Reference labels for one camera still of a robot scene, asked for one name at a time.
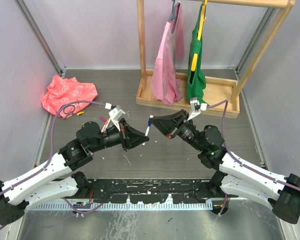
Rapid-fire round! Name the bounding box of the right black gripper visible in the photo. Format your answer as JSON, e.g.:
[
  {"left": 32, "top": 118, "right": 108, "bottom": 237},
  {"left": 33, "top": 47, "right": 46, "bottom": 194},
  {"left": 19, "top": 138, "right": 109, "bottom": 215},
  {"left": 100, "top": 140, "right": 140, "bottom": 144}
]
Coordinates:
[{"left": 149, "top": 108, "right": 205, "bottom": 152}]

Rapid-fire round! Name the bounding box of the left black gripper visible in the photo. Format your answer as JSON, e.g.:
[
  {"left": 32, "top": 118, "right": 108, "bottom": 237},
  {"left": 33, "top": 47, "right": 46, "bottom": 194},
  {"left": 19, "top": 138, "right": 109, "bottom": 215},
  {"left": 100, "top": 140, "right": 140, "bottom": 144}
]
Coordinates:
[{"left": 89, "top": 117, "right": 149, "bottom": 153}]

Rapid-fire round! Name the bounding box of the blue capped white pen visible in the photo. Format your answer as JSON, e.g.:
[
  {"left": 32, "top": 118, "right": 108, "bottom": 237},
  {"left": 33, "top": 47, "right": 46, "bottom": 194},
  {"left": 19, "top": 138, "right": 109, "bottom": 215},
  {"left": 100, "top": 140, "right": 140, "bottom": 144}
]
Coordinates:
[{"left": 142, "top": 123, "right": 151, "bottom": 147}]

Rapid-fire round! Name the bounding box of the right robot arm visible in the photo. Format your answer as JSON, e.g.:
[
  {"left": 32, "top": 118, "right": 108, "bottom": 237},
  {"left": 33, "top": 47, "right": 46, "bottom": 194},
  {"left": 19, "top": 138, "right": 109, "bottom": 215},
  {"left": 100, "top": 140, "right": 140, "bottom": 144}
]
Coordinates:
[{"left": 149, "top": 109, "right": 300, "bottom": 225}]

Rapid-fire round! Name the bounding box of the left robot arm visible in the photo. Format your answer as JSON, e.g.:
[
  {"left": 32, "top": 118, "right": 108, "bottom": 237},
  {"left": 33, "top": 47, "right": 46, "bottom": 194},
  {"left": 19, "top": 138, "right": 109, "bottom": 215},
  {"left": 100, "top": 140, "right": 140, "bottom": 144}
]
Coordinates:
[{"left": 0, "top": 119, "right": 149, "bottom": 226}]

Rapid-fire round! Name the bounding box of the orange marker pen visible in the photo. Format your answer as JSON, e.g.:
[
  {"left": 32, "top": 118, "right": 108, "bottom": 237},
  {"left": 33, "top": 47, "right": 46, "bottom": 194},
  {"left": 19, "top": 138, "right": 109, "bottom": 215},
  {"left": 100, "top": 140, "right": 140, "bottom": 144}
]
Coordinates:
[{"left": 101, "top": 119, "right": 109, "bottom": 133}]

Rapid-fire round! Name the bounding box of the pink shirt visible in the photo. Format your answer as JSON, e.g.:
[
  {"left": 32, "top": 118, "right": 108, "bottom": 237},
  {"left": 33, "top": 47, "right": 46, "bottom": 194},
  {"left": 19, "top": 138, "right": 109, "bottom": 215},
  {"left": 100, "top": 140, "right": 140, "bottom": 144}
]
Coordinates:
[{"left": 151, "top": 1, "right": 185, "bottom": 106}]

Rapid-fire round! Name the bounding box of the green shirt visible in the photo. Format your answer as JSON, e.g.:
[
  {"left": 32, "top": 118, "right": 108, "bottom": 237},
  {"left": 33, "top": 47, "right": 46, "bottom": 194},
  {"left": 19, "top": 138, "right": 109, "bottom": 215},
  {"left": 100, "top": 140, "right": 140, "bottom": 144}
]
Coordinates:
[{"left": 187, "top": 1, "right": 207, "bottom": 103}]

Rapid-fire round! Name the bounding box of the yellow clothes hanger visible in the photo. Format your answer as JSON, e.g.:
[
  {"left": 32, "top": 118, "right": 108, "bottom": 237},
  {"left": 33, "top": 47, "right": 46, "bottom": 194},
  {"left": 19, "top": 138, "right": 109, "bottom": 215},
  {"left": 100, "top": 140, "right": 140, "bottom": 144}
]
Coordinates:
[{"left": 191, "top": 0, "right": 208, "bottom": 72}]

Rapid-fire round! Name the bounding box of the red patterned cloth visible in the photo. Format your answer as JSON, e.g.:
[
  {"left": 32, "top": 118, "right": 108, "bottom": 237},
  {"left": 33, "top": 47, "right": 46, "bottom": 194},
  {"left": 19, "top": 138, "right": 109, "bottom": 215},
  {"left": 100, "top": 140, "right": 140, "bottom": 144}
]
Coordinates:
[{"left": 40, "top": 75, "right": 98, "bottom": 119}]

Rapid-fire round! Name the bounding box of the grey clothes hanger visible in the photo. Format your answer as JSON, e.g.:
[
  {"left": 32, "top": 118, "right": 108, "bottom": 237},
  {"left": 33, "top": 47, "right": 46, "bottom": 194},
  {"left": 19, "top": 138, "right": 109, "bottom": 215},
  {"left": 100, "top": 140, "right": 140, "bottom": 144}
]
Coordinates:
[{"left": 168, "top": 0, "right": 180, "bottom": 22}]

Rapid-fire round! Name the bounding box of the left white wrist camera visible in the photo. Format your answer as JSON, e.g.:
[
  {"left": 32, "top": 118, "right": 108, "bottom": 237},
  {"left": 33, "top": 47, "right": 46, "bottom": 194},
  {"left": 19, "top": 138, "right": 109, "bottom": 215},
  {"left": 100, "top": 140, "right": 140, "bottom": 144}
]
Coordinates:
[{"left": 108, "top": 105, "right": 126, "bottom": 131}]

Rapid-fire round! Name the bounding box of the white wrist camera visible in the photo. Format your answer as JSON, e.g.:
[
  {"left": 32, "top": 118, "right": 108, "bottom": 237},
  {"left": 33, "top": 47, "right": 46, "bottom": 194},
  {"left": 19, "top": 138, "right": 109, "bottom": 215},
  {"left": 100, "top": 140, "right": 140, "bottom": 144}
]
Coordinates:
[
  {"left": 187, "top": 97, "right": 208, "bottom": 121},
  {"left": 108, "top": 105, "right": 126, "bottom": 131}
]

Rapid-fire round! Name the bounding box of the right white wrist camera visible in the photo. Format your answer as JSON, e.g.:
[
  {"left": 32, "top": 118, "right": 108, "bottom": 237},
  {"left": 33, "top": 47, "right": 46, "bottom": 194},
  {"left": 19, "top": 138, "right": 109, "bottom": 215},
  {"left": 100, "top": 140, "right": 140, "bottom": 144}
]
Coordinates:
[{"left": 187, "top": 97, "right": 208, "bottom": 121}]

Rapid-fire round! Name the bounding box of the white cable duct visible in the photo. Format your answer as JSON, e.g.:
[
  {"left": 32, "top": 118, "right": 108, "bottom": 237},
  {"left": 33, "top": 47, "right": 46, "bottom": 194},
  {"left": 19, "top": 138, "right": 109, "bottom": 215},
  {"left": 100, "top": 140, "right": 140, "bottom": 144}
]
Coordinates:
[{"left": 32, "top": 200, "right": 213, "bottom": 211}]

